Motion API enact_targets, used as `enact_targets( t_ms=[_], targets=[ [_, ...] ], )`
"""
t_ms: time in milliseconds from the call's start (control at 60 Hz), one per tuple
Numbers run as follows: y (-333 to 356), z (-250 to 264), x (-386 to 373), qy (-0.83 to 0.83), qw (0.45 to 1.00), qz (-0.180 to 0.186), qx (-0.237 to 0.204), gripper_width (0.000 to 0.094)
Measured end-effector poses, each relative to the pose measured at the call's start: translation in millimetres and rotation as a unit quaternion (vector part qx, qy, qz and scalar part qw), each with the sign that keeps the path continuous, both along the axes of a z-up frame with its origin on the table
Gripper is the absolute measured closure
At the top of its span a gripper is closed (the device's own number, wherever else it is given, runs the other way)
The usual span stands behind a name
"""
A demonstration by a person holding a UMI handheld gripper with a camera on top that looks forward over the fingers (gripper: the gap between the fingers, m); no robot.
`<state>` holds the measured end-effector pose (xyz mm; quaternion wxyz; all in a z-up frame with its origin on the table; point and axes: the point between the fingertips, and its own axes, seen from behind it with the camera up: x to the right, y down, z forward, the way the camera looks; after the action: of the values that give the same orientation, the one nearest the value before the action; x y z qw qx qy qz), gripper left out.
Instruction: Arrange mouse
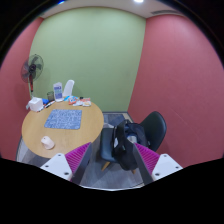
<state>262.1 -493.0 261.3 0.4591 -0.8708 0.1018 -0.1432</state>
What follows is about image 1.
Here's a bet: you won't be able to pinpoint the black standing fan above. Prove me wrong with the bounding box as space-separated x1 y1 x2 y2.
21 54 44 92

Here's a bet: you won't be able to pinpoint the round wooden table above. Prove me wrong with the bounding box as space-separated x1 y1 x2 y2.
22 102 104 158

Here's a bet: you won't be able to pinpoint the dark cup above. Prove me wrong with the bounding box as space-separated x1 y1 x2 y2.
47 91 54 101

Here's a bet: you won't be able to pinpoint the black shell chair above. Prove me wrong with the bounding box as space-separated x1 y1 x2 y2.
100 111 167 171

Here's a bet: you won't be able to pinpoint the orange white snack packets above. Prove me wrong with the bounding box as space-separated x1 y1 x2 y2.
64 96 91 107

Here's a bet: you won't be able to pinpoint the white blue labelled container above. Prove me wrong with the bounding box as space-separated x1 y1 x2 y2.
53 82 63 102

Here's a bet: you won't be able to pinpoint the white tissue box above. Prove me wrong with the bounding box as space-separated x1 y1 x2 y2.
28 97 43 112

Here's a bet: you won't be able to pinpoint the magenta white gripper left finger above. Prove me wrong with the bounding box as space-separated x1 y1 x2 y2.
41 142 92 185

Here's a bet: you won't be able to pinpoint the blue patterned mouse pad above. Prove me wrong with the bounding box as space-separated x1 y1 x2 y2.
44 109 82 130

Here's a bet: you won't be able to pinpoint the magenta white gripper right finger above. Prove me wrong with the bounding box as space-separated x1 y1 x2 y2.
133 143 182 185

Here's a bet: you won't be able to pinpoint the black backpack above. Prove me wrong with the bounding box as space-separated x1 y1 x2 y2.
112 119 149 171

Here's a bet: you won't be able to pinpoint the black marker pen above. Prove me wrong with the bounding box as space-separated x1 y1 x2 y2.
44 101 55 109

